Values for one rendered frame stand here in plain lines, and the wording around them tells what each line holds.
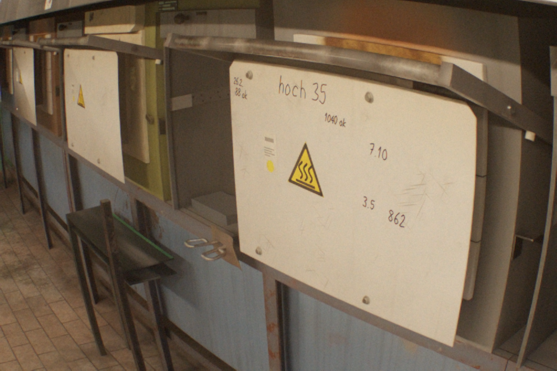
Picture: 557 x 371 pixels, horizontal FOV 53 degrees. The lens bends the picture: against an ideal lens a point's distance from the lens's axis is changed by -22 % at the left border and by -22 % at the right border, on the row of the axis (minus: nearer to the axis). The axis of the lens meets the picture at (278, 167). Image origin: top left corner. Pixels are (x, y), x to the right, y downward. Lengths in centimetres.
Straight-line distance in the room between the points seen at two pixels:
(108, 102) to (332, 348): 97
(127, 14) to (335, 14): 88
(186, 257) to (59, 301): 137
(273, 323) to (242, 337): 31
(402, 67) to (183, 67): 112
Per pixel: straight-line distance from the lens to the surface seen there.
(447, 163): 95
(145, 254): 210
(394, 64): 84
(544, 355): 117
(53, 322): 314
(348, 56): 90
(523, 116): 94
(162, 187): 201
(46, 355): 286
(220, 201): 191
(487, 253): 110
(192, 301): 221
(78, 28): 258
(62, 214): 359
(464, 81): 79
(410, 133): 99
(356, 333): 153
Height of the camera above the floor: 150
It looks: 17 degrees down
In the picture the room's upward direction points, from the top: 3 degrees counter-clockwise
